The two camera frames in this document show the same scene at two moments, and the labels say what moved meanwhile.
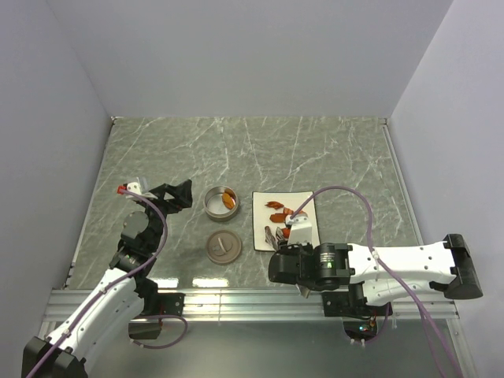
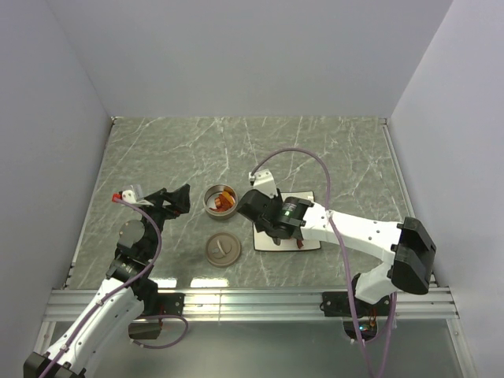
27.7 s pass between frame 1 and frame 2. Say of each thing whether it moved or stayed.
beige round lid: stayed
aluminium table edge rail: stayed
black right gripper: moved
